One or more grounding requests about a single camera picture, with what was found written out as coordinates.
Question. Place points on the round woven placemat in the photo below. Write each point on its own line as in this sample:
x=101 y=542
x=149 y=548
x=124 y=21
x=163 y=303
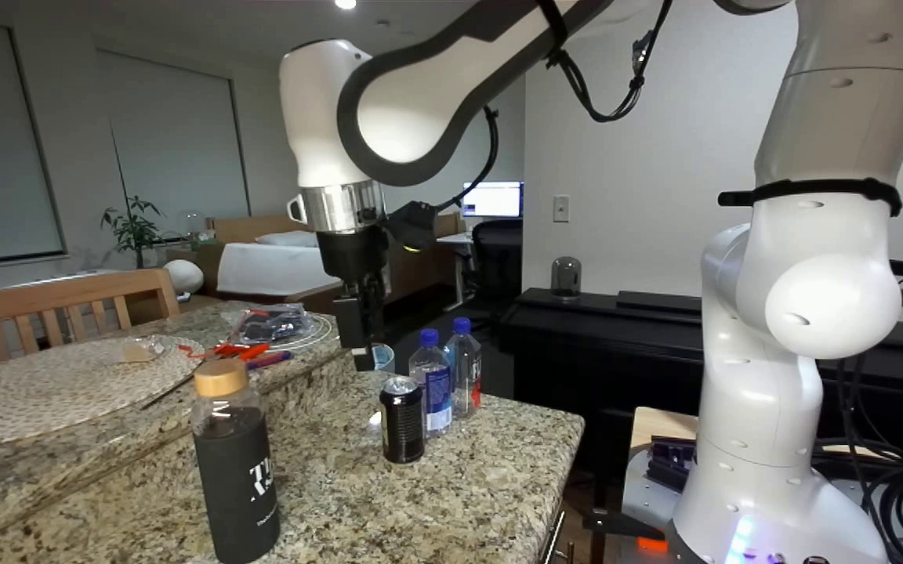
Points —
x=76 y=383

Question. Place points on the clear bottle with blue label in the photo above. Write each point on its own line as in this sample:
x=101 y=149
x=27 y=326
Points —
x=437 y=381

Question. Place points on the dark bottle with wooden cap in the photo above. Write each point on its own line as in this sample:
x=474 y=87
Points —
x=234 y=460

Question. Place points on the white bed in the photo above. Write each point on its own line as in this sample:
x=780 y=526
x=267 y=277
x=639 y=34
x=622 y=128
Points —
x=275 y=263

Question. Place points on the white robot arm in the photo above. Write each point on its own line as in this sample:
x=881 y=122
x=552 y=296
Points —
x=803 y=281

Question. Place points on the black soda can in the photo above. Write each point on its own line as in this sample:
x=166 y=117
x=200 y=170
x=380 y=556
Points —
x=403 y=420

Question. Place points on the clear bottle with red label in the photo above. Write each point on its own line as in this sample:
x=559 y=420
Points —
x=466 y=362

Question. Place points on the black office chair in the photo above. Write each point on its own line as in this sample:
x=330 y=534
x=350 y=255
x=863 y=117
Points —
x=497 y=274

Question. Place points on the lit computer monitor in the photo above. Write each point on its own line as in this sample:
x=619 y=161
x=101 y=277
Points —
x=494 y=203

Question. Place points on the red handled tool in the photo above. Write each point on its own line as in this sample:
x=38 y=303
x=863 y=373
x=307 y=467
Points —
x=248 y=356

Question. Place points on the small clear glass cup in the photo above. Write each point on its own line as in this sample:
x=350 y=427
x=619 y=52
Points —
x=383 y=360

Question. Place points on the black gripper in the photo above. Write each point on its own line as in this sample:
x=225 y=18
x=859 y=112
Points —
x=358 y=263

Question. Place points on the green potted plant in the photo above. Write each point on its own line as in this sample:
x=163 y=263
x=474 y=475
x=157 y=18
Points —
x=133 y=228

